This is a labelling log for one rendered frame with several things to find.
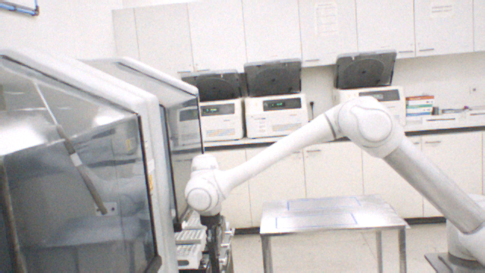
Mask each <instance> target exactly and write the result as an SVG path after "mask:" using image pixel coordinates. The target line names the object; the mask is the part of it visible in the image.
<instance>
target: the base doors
mask: <svg viewBox="0 0 485 273"><path fill-rule="evenodd" d="M407 138H408V139H409V140H411V141H412V142H413V143H416V142H418V143H419V144H415V145H416V146H417V147H418V148H419V149H420V150H421V151H422V152H423V153H424V154H425V155H426V156H427V157H428V158H429V159H430V160H431V161H432V162H433V163H434V164H435V165H438V166H439V167H440V168H441V169H442V170H443V172H444V173H445V174H446V175H447V176H448V177H450V178H451V179H452V180H453V181H454V182H455V183H456V184H457V185H458V186H459V187H461V188H462V189H463V190H464V191H465V192H466V193H476V194H480V195H483V197H485V132H476V133H457V134H446V135H435V136H414V137H407ZM437 140H439V141H441V143H425V141H427V142H431V141H437ZM264 150H266V149H247V150H246V151H245V150H236V151H226V152H206V153H205V155H213V156H214V157H215V158H216V160H217V162H222V164H218V166H219V169H220V170H221V171H229V170H230V169H232V168H235V167H237V166H239V165H241V164H244V163H245V162H246V158H247V161H248V160H250V159H251V158H253V157H255V156H256V155H258V154H259V153H261V152H263V151H264ZM307 150H308V151H316V150H320V152H306V151H307ZM297 152H300V153H295V154H291V155H288V156H287V157H285V158H283V159H282V160H281V161H279V162H277V163H275V164H274V165H272V166H270V167H269V168H267V169H265V170H264V171H263V172H261V173H260V174H258V175H256V176H254V177H253V178H251V179H250V180H248V181H246V182H245V183H243V184H240V185H239V186H237V187H235V188H233V189H232V190H231V191H230V195H229V198H228V199H225V200H224V201H223V202H222V203H221V204H222V211H221V215H223V216H224V217H226V222H229V223H230V228H251V227H260V226H261V207H262V201H272V200H285V199H307V198H321V197H332V196H356V195H368V194H379V195H380V196H381V197H382V198H383V199H384V201H386V202H387V203H388V204H390V205H391V206H392V207H393V208H394V209H395V210H396V211H397V212H398V213H399V214H400V215H401V216H402V218H414V217H423V216H424V217H430V216H443V214H442V213H440V212H439V211H437V210H436V209H435V208H434V207H433V206H432V205H431V204H430V203H429V202H428V201H427V200H426V199H425V198H424V197H423V199H422V196H421V195H420V193H419V192H418V191H417V190H416V189H415V188H414V187H412V186H411V185H409V184H408V183H407V182H406V181H405V180H404V179H403V178H401V177H400V176H399V175H398V174H397V173H396V172H395V170H394V169H392V168H391V167H390V166H389V165H388V164H387V163H386V162H385V161H383V160H382V159H381V158H374V157H372V156H370V155H369V154H367V153H366V152H365V151H364V150H363V149H361V148H360V146H357V145H356V144H354V143H353V142H352V141H350V142H340V143H319V144H314V145H310V146H306V148H304V149H303V153H302V149H300V150H299V151H297ZM361 153H362V156H361ZM306 156H308V158H306ZM299 157H300V158H301V159H299ZM303 157H304V164H303ZM362 168H363V172H362ZM304 169H305V175H304ZM363 184H364V187H363ZM305 191H306V198H305ZM249 194H250V197H249ZM250 202H251V205H250ZM251 210H252V214H251Z"/></svg>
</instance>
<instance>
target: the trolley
mask: <svg viewBox="0 0 485 273"><path fill-rule="evenodd" d="M397 229H398V242H399V273H406V250H405V231H410V230H411V228H410V227H409V226H408V225H407V223H406V222H405V221H404V220H403V219H402V216H401V215H400V214H399V213H398V212H397V211H396V210H395V209H394V208H393V207H392V206H391V205H390V204H388V203H387V202H386V201H384V199H383V198H382V197H381V196H380V195H379V194H368V195H356V196H332V197H321V198H307V199H285V200H272V201H262V207H261V226H260V237H261V251H262V260H263V270H264V273H274V265H273V255H272V246H271V237H274V236H288V235H302V234H329V233H342V232H356V231H375V232H376V249H377V273H383V260H382V243H381V231H382V230H397Z"/></svg>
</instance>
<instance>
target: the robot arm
mask: <svg viewBox="0 0 485 273"><path fill-rule="evenodd" d="M340 137H348V138H349V139H350V140H351V141H352V142H353V143H354V144H356V145H357V146H360V148H361V149H363V150H364V151H365V152H366V153H367V154H369V155H370V156H372V157H374V158H381V159H382V160H383V161H385V162H386V163H387V164H388V165H389V166H390V167H391V168H392V169H394V170H395V172H396V173H397V174H398V175H399V176H400V177H401V178H403V179H404V180H405V181H406V182H407V183H408V184H409V185H411V186H412V187H414V188H415V189H416V190H417V191H418V192H419V193H420V195H421V196H423V197H424V198H425V199H426V200H427V201H428V202H429V203H430V204H431V205H432V206H433V207H434V208H435V209H436V210H437V211H439V212H440V213H442V214H443V215H444V216H445V217H446V218H447V220H446V235H447V243H448V253H440V254H438V255H437V258H438V259H440V260H442V261H443V262H444V263H445V264H446V265H447V267H448V269H449V270H450V271H451V272H452V273H485V197H483V195H480V194H476V193H466V192H465V191H464V190H463V189H462V188H461V187H459V186H458V185H457V184H456V183H455V182H454V181H453V180H452V179H451V178H450V177H448V176H447V175H446V174H445V173H444V172H443V170H442V169H441V168H440V167H439V166H438V165H435V164H434V163H433V162H432V161H431V160H430V159H429V158H428V157H427V156H426V155H425V154H424V153H423V152H422V151H421V150H420V149H419V148H418V147H417V146H416V145H415V144H414V143H413V142H412V141H411V140H409V139H408V138H407V137H406V136H405V134H404V130H403V128H402V126H401V125H400V123H399V122H398V121H397V119H396V118H395V117H394V115H393V113H392V112H391V111H390V110H389V109H388V108H387V107H386V106H384V105H382V104H380V103H379V102H378V101H377V100H376V99H375V98H374V97H372V96H359V97H356V98H354V99H350V100H348V101H346V102H344V103H343V104H340V105H338V106H335V107H333V108H331V109H330V110H328V111H326V112H324V113H323V114H321V115H319V116H318V117H317V118H315V119H314V120H313V121H310V122H308V123H307V124H306V125H305V126H304V127H302V128H300V129H299V130H297V131H296V132H294V133H291V134H290V135H288V136H285V137H284V138H283V139H281V140H279V141H277V142H276V143H275V144H273V145H271V146H269V148H268V149H266V150H264V151H263V152H261V153H259V154H258V155H256V156H255V157H253V158H251V159H250V160H248V161H247V162H245V163H244V164H241V165H239V166H237V167H235V168H232V169H230V170H229V171H221V170H220V169H219V166H218V163H217V160H216V158H215V157H214V156H213V155H199V156H196V157H194V158H193V160H192V164H191V174H190V180H189V182H188V183H187V185H186V189H185V199H186V201H187V203H188V205H189V207H190V208H191V209H192V210H194V211H196V212H198V213H199V214H200V221H201V225H203V226H206V227H207V230H205V233H206V234H207V237H206V242H207V245H208V254H209V257H208V258H209V259H210V260H211V273H221V266H220V265H219V257H218V256H220V255H221V254H220V253H218V251H219V249H218V241H217V225H216V224H219V223H221V211H222V204H221V203H222V202H223V201H224V200H225V199H228V198H229V195H230V191H231V190H232V189H233V188H235V187H237V186H239V185H240V184H243V183H245V182H246V181H248V180H250V179H251V178H253V177H254V176H256V175H258V174H260V173H261V172H263V171H264V170H265V169H267V168H269V167H270V166H272V165H274V164H275V163H277V162H279V161H280V160H281V159H283V158H285V157H287V156H288V155H291V154H293V153H294V152H297V151H299V150H300V149H304V148H306V146H310V145H314V144H318V143H322V142H327V141H330V140H335V139H338V138H340Z"/></svg>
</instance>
